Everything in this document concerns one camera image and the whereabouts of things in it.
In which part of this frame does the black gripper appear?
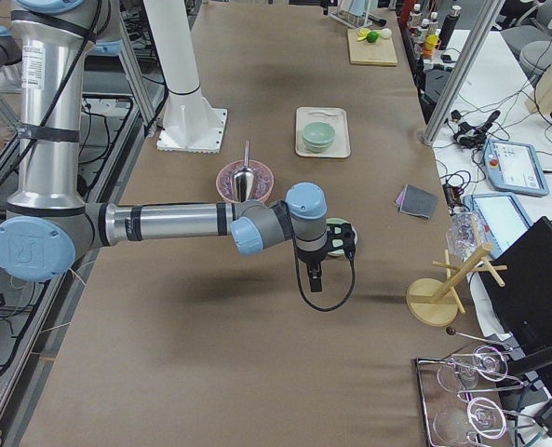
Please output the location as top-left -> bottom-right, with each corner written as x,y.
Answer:
297,247 -> 328,292

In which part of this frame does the green bowl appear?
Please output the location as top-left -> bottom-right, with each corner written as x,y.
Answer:
303,139 -> 334,154
302,122 -> 336,142
327,217 -> 358,257

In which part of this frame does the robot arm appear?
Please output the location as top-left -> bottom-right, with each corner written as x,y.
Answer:
0,1 -> 333,291

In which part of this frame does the dish drying rack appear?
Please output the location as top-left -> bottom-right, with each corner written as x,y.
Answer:
328,0 -> 386,29

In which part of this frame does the white garlic bulb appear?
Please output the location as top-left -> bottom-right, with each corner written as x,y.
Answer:
380,28 -> 392,39

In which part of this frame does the wooden cutting board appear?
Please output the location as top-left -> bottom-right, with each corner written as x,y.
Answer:
347,29 -> 397,66

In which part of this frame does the pink bowl with ice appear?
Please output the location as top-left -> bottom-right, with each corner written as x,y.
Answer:
216,160 -> 275,203

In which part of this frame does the white ceramic spoon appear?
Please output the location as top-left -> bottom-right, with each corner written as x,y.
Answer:
306,108 -> 343,117

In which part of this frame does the yellow cup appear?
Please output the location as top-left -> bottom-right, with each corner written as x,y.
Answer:
422,34 -> 441,59

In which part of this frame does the beige serving tray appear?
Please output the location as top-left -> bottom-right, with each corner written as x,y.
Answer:
295,107 -> 351,158

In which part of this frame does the metal ice scoop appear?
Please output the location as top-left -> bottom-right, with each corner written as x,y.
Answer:
231,141 -> 257,202

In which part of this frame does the grey folded cloth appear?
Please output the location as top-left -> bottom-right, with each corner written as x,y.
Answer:
395,184 -> 438,220

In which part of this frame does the wooden mug tree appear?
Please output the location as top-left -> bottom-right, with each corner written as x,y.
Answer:
406,226 -> 507,327

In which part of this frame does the green bowl on tray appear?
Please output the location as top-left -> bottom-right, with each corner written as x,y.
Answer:
303,139 -> 334,154

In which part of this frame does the black bottle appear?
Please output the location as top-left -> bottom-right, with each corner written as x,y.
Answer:
439,5 -> 462,44

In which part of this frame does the clear plastic bag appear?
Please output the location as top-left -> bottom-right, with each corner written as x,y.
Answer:
446,212 -> 486,259

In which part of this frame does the upper wine glass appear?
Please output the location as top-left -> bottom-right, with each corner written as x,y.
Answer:
437,345 -> 507,401

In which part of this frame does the wine glass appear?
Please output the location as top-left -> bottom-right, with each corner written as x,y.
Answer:
437,345 -> 507,401
433,397 -> 507,446

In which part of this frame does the blue teach pendant near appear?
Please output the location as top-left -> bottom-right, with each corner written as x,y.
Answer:
463,192 -> 532,259

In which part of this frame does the blue teach pendant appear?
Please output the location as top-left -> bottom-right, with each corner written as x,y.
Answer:
463,192 -> 532,259
483,139 -> 550,197

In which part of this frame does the blue teach pendant far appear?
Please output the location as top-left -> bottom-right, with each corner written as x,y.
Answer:
483,139 -> 550,197

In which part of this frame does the lower wine glass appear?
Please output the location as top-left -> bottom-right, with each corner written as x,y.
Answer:
433,397 -> 507,446

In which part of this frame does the black monitor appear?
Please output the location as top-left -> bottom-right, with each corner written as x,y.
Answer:
480,217 -> 552,396

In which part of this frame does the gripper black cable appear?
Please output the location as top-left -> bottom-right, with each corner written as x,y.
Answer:
284,199 -> 357,312

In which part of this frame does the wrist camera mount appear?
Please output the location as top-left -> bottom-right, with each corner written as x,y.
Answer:
327,223 -> 357,261

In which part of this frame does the aluminium frame post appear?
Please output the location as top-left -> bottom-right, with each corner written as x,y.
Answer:
422,0 -> 505,146

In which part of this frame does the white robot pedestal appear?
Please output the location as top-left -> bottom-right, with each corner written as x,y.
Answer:
144,0 -> 227,154

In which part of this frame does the wire glass rack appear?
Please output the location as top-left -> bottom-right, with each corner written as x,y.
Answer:
415,326 -> 548,446

